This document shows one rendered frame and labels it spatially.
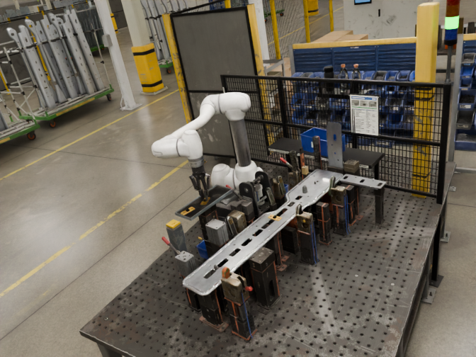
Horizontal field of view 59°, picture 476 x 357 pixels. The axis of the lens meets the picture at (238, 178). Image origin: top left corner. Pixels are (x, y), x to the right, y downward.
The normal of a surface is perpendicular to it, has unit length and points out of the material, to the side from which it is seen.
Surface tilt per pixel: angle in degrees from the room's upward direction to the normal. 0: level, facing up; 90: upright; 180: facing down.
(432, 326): 0
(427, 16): 90
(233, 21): 89
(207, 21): 89
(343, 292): 0
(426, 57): 92
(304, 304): 0
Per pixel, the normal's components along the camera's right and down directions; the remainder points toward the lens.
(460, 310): -0.16, -0.88
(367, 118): -0.64, 0.44
